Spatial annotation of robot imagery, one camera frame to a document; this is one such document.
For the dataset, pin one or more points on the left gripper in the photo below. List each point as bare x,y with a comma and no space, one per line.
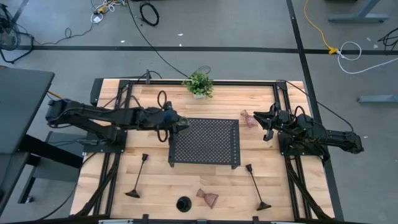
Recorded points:
171,116

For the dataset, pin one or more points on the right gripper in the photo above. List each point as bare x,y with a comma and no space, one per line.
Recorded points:
283,121

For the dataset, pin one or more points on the green glass candle holder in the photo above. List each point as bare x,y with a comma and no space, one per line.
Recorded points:
184,127

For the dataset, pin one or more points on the pink glass candle holder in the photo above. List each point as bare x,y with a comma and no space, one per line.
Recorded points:
210,198
249,120

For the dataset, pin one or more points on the black round base piece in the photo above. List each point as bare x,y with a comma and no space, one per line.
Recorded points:
183,205

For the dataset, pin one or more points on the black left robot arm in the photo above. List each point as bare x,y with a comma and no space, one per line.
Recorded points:
93,113

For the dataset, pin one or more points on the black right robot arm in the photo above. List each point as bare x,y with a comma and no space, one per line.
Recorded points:
326,137

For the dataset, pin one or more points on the black perforated metal shelf riser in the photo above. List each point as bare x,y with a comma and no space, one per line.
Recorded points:
205,143

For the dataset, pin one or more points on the green plant in white pot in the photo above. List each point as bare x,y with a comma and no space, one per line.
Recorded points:
199,84

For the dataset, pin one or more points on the grey desk foot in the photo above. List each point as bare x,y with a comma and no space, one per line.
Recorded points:
377,99

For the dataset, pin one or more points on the grey desk leg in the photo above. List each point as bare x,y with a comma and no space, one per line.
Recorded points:
357,17

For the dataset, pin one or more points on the black desk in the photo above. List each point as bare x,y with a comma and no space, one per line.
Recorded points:
21,102

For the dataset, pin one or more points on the black aluminium table frame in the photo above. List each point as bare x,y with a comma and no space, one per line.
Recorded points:
248,83

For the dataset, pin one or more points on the dark desk base frame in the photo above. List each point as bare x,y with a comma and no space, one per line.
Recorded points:
53,152

